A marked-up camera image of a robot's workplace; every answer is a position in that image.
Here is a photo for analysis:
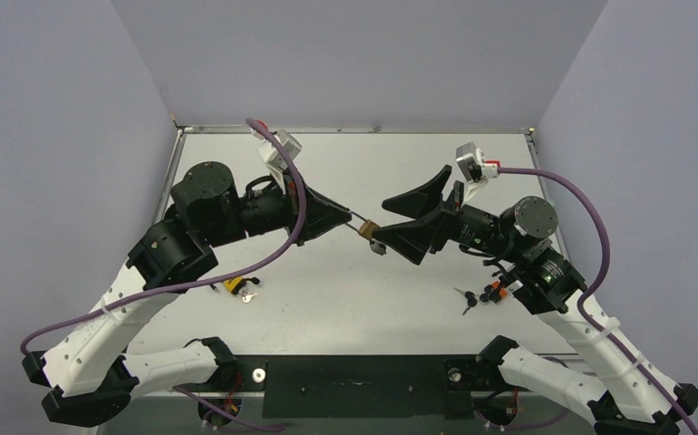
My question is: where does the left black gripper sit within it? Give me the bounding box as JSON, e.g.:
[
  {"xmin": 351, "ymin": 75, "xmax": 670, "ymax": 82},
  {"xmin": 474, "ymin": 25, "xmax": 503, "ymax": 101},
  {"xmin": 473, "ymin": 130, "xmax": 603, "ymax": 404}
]
[{"xmin": 205, "ymin": 165, "xmax": 353, "ymax": 249}]

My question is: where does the black key bunch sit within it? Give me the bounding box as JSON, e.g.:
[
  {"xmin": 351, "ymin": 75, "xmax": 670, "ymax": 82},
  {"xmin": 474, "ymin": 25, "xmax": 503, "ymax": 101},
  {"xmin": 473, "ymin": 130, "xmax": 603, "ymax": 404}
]
[{"xmin": 369, "ymin": 239, "xmax": 386, "ymax": 256}]

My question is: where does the brass padlock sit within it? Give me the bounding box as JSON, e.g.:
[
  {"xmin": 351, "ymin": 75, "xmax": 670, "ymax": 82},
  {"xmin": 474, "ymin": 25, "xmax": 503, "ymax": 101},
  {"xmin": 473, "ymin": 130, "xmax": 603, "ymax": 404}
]
[{"xmin": 346, "ymin": 211, "xmax": 380, "ymax": 241}]

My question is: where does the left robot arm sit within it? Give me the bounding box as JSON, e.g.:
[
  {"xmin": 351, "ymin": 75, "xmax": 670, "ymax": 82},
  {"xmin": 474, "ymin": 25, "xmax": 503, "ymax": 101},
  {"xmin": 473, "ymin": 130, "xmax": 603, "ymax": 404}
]
[{"xmin": 22, "ymin": 161, "xmax": 351, "ymax": 428}]

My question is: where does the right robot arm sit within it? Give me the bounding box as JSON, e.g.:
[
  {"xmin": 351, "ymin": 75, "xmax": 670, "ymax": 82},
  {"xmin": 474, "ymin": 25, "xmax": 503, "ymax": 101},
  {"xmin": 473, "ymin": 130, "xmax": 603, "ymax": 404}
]
[{"xmin": 373, "ymin": 166, "xmax": 698, "ymax": 434}]

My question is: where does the yellow padlock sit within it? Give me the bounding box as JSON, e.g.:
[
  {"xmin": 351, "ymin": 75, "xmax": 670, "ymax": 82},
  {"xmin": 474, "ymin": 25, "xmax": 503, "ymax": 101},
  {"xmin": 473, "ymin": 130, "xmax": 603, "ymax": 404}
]
[{"xmin": 209, "ymin": 276, "xmax": 261, "ymax": 295}]

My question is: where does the orange black padlock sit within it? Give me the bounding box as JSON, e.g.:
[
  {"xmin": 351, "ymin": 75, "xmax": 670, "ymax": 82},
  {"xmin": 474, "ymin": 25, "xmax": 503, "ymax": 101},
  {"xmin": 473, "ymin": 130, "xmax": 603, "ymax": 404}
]
[{"xmin": 479, "ymin": 280, "xmax": 511, "ymax": 304}]

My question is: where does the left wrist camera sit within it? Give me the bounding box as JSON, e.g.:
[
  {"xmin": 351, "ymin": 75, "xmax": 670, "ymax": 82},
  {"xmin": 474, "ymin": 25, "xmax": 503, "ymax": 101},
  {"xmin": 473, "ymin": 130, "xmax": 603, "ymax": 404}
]
[{"xmin": 256, "ymin": 129, "xmax": 304, "ymax": 188}]

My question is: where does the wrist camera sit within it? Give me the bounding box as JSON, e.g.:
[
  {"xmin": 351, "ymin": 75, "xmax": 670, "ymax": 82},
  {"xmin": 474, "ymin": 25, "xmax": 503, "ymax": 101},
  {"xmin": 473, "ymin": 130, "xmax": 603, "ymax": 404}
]
[
  {"xmin": 256, "ymin": 129, "xmax": 304, "ymax": 188},
  {"xmin": 455, "ymin": 142, "xmax": 500, "ymax": 202}
]

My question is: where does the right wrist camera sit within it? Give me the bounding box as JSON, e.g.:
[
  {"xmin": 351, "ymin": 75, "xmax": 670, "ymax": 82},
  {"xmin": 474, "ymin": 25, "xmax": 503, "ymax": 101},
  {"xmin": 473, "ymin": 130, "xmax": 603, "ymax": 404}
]
[{"xmin": 455, "ymin": 142, "xmax": 500, "ymax": 202}]

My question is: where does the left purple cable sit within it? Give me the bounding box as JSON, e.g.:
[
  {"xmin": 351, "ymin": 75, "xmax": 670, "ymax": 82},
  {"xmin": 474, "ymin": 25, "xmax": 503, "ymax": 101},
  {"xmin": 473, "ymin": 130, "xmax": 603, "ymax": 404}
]
[{"xmin": 19, "ymin": 117, "xmax": 308, "ymax": 356}]

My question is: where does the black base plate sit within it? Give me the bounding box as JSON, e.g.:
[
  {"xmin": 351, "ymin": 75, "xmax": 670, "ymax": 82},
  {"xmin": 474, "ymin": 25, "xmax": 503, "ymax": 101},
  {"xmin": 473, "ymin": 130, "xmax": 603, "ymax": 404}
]
[{"xmin": 174, "ymin": 353, "xmax": 537, "ymax": 421}]

